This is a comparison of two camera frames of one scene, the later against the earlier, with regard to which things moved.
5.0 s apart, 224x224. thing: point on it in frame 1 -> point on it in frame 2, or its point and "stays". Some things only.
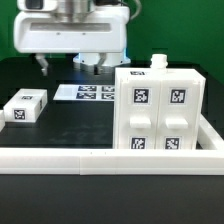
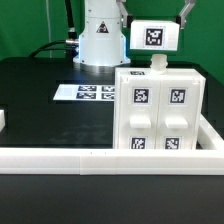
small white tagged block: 139,113 stays
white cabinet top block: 24,105 -> 154,34
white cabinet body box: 158,108 stays
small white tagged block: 177,115 stays
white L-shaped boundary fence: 206,159 stays
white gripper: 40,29 -> 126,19
